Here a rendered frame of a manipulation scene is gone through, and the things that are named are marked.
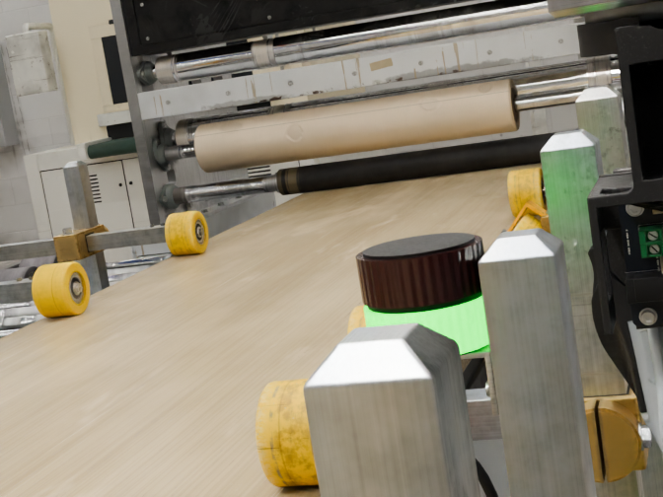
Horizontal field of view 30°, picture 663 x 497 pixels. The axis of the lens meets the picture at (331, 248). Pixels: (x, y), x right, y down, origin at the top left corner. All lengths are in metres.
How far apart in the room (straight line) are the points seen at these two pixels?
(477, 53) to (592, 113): 1.86
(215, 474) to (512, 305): 0.50
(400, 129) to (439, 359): 2.63
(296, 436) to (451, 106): 2.07
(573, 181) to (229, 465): 0.40
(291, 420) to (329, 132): 2.12
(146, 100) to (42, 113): 7.38
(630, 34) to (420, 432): 0.19
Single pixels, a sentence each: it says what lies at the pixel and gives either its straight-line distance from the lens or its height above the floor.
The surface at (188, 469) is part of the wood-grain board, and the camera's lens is 1.04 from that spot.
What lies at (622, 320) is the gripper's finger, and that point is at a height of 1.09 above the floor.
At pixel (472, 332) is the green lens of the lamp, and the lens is 0.57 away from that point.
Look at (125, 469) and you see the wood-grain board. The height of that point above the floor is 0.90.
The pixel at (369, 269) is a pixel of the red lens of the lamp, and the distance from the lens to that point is 0.57.
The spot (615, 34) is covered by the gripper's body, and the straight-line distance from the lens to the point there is 0.45.
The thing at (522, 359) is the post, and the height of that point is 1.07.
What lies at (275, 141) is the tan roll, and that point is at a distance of 3.04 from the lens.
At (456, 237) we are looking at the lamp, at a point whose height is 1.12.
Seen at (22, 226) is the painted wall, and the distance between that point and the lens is 10.75.
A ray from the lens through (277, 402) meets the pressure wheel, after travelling 0.92.
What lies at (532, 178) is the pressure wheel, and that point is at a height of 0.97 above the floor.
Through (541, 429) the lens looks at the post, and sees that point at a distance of 0.58.
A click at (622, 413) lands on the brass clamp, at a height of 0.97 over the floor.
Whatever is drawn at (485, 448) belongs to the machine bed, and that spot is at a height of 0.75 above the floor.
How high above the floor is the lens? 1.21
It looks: 8 degrees down
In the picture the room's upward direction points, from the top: 9 degrees counter-clockwise
